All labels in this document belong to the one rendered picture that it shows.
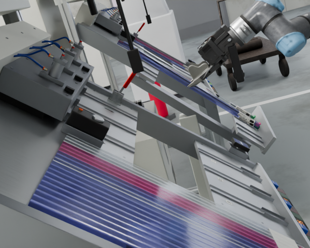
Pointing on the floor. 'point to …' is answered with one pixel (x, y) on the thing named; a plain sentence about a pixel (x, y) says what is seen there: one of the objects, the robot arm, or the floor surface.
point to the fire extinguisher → (162, 108)
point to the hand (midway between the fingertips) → (192, 84)
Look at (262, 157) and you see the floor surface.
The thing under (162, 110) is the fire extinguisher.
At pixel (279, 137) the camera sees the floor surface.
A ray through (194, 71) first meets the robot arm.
